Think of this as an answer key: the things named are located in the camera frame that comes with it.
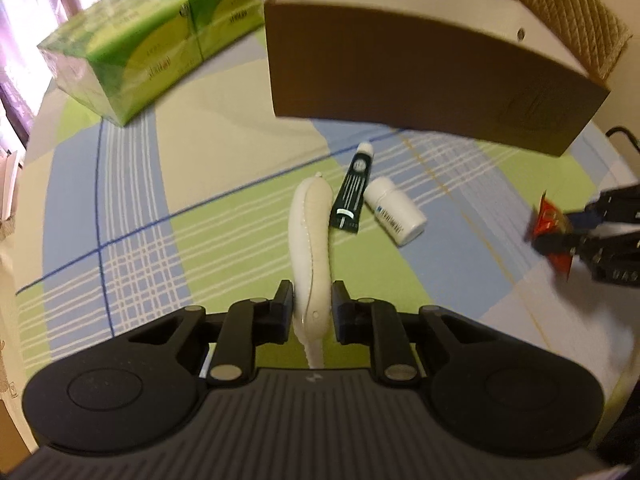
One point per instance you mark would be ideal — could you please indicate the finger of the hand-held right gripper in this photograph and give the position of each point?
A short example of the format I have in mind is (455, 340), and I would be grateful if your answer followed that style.
(590, 217)
(610, 255)

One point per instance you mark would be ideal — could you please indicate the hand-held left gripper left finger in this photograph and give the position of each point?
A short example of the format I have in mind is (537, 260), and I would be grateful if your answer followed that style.
(285, 305)

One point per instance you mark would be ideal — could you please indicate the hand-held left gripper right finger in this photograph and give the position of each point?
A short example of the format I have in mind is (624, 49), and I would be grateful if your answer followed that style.
(341, 310)

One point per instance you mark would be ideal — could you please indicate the red foil packet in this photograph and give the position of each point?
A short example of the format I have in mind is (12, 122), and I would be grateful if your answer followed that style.
(547, 220)

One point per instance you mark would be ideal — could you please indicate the brown cardboard box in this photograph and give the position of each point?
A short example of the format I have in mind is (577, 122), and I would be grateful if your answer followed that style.
(400, 70)

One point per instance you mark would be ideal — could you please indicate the white pill bottle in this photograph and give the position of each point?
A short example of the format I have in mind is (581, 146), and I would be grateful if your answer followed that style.
(395, 210)

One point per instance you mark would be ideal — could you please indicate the dark green tube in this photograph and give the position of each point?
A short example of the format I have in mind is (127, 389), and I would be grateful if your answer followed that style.
(352, 190)

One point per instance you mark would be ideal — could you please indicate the checked bedsheet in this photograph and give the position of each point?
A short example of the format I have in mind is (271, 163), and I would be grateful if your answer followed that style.
(175, 200)

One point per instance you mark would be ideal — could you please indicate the green tissue pack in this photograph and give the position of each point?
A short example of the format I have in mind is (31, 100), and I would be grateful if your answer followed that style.
(140, 45)

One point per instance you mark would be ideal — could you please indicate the black metal frame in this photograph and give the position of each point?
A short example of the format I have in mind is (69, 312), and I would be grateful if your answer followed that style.
(625, 135)

